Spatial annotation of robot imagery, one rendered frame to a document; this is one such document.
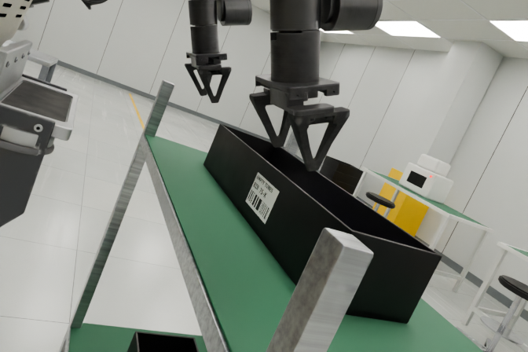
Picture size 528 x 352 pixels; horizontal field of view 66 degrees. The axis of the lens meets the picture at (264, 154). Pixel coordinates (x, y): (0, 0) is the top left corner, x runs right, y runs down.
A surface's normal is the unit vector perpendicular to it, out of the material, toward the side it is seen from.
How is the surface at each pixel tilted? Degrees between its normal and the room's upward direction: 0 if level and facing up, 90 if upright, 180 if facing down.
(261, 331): 0
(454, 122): 90
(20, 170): 90
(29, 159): 90
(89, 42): 90
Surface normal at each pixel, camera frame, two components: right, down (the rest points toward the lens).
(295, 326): -0.84, -0.30
